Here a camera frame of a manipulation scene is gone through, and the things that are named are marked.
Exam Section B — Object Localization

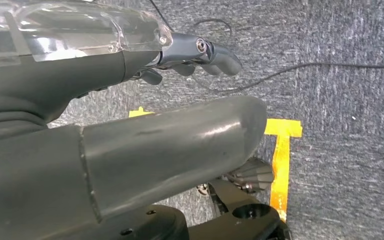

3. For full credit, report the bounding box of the yellow floor tape square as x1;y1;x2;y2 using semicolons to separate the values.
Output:
128;105;304;223

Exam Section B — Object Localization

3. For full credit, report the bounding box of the black floor cable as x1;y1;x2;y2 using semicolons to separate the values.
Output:
147;0;233;37
191;62;384;94

